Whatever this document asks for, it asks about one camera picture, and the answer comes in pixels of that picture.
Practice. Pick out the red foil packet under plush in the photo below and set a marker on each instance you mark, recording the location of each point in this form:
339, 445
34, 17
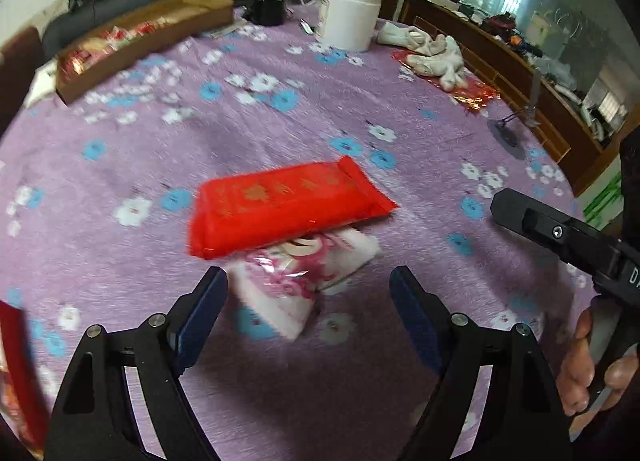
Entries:
448, 73

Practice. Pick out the purple floral tablecloth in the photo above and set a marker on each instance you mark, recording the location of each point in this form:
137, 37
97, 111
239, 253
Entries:
98, 198

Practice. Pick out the small black pouch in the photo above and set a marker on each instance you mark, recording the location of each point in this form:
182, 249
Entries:
267, 12

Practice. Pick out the strawberry pink snack packet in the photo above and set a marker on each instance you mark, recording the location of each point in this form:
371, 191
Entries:
300, 275

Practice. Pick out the brown cardboard snack tray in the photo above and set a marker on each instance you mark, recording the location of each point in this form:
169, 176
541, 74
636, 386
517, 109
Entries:
120, 43

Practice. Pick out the white notebook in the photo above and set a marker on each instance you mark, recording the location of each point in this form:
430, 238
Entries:
43, 83

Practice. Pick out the white plush toy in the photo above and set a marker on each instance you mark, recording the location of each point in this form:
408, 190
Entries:
413, 39

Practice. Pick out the black phone stand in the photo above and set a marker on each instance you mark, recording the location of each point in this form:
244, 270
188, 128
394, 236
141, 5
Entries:
505, 135

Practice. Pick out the wooden sideboard cabinet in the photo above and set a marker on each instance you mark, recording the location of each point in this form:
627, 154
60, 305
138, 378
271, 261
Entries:
562, 133

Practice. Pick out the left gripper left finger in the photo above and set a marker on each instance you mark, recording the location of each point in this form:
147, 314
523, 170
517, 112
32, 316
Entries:
93, 419

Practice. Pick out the person right hand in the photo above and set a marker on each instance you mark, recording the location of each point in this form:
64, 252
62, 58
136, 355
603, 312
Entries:
577, 372

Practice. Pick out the long red snack pack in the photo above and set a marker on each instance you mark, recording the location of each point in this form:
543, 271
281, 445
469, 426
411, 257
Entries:
245, 212

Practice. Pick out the white plastic jar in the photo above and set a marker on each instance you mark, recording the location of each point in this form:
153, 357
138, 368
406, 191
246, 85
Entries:
347, 24

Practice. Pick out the brown armchair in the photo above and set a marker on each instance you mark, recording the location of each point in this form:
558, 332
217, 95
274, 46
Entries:
21, 56

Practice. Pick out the red tray white inside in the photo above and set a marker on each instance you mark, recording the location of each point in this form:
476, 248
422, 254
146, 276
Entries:
23, 407

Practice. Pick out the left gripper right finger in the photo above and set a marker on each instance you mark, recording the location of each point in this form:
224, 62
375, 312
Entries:
523, 411

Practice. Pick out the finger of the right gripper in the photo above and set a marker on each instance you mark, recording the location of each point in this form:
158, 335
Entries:
612, 264

